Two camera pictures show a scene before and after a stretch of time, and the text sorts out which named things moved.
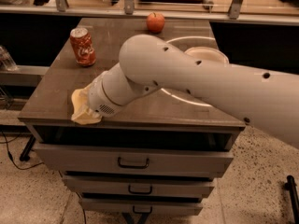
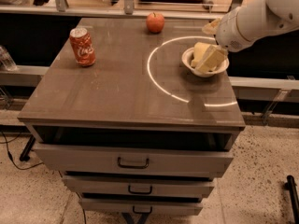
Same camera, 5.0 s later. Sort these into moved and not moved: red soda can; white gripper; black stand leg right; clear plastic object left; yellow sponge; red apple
Moved: yellow sponge; white gripper
Not moved: black stand leg right; clear plastic object left; red soda can; red apple
